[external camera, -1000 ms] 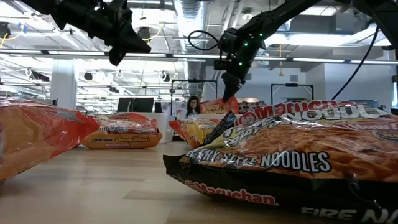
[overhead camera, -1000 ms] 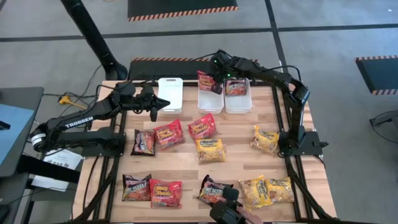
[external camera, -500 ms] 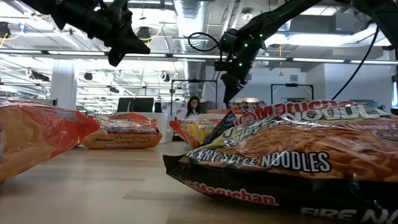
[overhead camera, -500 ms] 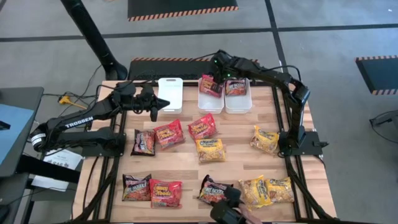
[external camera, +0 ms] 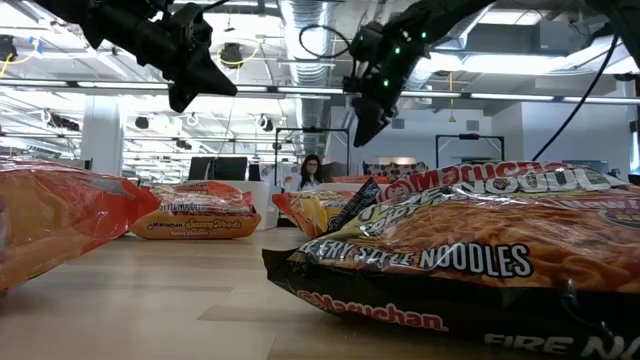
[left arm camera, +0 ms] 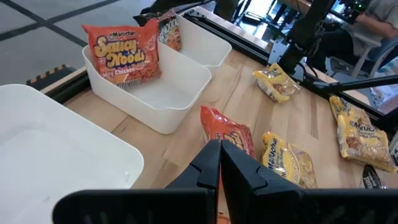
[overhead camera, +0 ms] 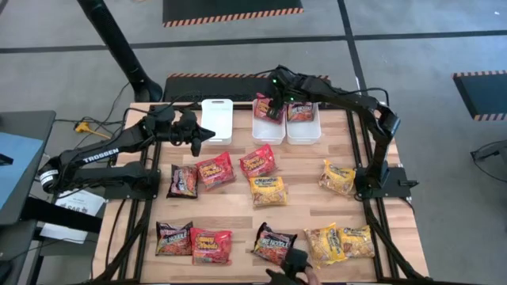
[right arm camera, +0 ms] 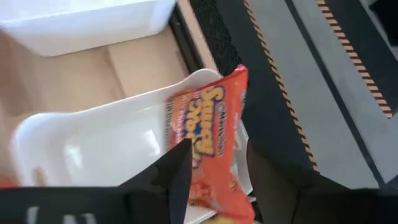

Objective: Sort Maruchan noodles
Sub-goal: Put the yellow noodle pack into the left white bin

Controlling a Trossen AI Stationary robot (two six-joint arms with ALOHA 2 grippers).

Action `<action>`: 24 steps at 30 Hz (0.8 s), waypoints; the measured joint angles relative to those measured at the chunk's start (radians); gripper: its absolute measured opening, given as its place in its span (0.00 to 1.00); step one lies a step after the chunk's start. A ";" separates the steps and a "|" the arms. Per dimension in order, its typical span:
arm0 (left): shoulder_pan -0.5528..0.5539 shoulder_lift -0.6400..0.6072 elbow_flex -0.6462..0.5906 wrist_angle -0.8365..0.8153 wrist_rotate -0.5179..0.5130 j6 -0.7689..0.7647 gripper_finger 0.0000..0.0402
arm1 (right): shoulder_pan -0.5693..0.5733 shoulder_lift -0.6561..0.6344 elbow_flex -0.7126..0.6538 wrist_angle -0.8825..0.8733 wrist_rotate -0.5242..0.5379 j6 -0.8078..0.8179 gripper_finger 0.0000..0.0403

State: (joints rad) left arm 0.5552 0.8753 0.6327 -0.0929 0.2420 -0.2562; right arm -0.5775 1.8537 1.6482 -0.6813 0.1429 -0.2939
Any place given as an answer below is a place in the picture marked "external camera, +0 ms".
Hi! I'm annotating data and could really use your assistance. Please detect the black metal rig frame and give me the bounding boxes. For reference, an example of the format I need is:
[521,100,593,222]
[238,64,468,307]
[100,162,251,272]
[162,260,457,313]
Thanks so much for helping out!
[434,133,506,169]

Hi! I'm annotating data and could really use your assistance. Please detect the person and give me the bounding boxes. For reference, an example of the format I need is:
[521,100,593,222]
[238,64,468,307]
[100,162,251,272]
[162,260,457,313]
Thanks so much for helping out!
[298,153,325,192]

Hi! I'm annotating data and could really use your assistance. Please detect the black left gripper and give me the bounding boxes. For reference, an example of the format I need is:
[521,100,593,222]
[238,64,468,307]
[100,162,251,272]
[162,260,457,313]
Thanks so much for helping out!
[132,2,239,114]

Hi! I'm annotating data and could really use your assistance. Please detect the red Saucy Noods pack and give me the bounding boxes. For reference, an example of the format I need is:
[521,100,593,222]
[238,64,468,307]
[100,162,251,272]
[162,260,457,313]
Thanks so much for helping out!
[331,174,392,185]
[130,180,263,241]
[0,157,161,292]

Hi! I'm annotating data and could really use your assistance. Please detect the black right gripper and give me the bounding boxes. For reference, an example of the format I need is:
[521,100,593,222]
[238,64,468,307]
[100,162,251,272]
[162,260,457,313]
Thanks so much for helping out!
[342,21,432,149]

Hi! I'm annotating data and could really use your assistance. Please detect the yellow Maruchan ramen pack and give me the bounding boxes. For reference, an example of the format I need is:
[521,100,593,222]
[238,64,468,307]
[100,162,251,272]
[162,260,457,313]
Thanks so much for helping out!
[272,189,359,240]

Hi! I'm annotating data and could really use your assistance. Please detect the black Fire Noodle pack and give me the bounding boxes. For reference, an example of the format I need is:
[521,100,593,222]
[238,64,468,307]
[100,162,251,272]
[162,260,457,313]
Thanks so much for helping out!
[363,160,430,182]
[262,159,640,360]

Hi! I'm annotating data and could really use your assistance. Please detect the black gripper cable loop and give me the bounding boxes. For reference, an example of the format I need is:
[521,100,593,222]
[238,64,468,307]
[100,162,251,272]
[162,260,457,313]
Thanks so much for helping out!
[298,23,354,60]

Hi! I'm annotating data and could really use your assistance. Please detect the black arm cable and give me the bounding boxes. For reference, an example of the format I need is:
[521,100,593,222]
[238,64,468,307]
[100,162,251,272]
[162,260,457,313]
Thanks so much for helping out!
[530,33,621,162]

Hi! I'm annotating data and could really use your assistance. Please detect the black overhead camera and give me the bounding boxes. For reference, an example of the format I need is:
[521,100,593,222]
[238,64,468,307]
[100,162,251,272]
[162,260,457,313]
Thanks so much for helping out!
[219,42,245,70]

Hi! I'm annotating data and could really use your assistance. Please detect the black computer monitor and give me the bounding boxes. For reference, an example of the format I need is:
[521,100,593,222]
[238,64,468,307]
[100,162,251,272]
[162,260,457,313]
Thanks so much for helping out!
[214,156,249,182]
[188,156,216,182]

